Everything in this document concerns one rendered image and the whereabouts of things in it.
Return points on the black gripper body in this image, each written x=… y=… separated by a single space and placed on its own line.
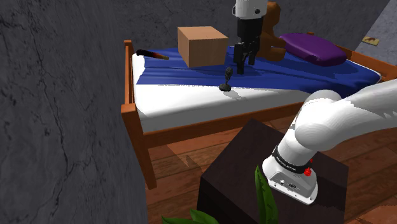
x=249 y=29

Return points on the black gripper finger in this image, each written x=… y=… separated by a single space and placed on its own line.
x=252 y=54
x=240 y=59

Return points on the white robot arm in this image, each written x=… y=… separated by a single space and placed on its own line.
x=335 y=118

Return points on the brown teddy bear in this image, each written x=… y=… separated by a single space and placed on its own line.
x=271 y=43

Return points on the small black figurine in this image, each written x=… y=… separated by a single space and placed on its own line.
x=226 y=82

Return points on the blue blanket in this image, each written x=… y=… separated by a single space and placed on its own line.
x=279 y=74

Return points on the brown cardboard box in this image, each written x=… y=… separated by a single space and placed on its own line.
x=203 y=46

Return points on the purple pillow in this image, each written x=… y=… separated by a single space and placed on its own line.
x=313 y=49

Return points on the wooden bed with white mattress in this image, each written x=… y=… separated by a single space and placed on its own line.
x=192 y=102

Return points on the dark brown stick tool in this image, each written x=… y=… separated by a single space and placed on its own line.
x=152 y=54

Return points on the dark robot stand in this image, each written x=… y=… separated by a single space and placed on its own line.
x=245 y=173

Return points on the green plant leaves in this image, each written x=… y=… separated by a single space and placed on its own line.
x=265 y=201

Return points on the small framed wall picture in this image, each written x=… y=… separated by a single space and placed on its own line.
x=370 y=40

